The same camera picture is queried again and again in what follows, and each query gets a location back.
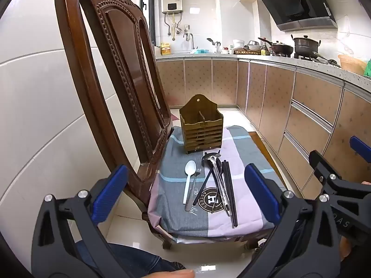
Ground woven basket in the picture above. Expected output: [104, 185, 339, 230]
[338, 54, 368, 76]

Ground steel kitchen faucet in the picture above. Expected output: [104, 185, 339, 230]
[183, 32, 195, 50]

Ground dark cooking pot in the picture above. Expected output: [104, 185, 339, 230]
[291, 35, 322, 54]

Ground gas stove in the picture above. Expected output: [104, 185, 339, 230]
[272, 51, 321, 62]

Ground checked seat cushion cloth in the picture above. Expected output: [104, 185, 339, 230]
[147, 125, 287, 242]

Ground cup with kitchen utensils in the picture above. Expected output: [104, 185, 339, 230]
[207, 38, 222, 54]

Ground black chopstick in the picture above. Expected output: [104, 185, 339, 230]
[221, 160, 232, 217]
[227, 160, 239, 228]
[201, 161, 217, 205]
[224, 160, 236, 228]
[219, 161, 230, 216]

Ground steel spoon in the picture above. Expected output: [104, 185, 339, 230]
[210, 155, 232, 217]

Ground metal spoon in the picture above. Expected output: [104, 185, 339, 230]
[200, 162, 215, 206]

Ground person's right hand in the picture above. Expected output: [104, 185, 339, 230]
[340, 180, 371, 270]

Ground blue jeans leg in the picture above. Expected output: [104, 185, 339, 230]
[75, 233, 186, 278]

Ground long steel ladle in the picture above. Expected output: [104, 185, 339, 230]
[312, 51, 342, 68]

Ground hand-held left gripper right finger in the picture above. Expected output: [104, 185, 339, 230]
[244, 164, 341, 278]

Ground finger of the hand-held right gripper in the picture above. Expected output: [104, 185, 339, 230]
[309, 150, 337, 193]
[349, 136, 371, 163]

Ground dark window frame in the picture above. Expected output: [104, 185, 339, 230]
[141, 0, 156, 47]

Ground brown kitchen base cabinets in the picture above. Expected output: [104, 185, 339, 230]
[157, 56, 371, 192]

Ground white plastic spoon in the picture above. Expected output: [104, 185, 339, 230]
[182, 160, 197, 205]

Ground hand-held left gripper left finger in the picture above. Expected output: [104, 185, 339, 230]
[31, 164, 129, 278]

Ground brown wooden utensil holder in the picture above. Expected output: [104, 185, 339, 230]
[179, 94, 224, 155]

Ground steel fork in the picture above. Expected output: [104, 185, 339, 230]
[185, 167, 202, 212]

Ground water heater pipes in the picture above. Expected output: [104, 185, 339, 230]
[164, 13, 183, 40]

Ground person's left hand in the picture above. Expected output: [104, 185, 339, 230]
[141, 269, 195, 278]

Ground carved wooden chair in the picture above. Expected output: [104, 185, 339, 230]
[55, 0, 288, 251]

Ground black range hood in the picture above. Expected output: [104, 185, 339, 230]
[252, 0, 338, 32]

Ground black wok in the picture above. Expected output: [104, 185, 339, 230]
[259, 37, 294, 55]

